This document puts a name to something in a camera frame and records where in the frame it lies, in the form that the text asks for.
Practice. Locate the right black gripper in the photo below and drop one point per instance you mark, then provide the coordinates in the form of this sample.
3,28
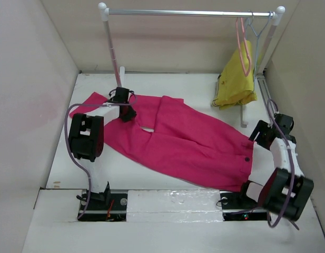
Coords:
262,126

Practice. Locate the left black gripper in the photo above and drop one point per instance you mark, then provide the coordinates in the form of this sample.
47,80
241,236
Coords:
131,114

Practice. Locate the pink trousers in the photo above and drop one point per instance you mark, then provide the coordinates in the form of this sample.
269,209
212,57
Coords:
174,139

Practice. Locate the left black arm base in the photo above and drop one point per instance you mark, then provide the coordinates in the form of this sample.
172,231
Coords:
107,206

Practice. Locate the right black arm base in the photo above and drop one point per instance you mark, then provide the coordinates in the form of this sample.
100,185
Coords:
243,205

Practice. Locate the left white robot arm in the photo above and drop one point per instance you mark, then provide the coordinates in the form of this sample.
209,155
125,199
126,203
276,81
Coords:
84,132

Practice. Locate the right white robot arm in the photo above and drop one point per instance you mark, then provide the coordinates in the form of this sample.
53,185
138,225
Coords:
287,191

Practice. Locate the pink plastic hanger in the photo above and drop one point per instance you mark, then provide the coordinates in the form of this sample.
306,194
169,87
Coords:
243,48

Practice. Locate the light blue plastic hanger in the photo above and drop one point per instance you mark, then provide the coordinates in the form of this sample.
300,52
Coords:
260,49

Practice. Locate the yellow garment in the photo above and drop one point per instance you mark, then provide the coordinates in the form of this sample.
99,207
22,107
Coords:
233,87

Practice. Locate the white and silver clothes rack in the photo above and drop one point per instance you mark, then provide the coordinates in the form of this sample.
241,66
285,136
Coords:
105,12

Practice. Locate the aluminium rail right side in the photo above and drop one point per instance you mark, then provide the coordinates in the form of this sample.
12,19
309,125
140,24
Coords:
263,94

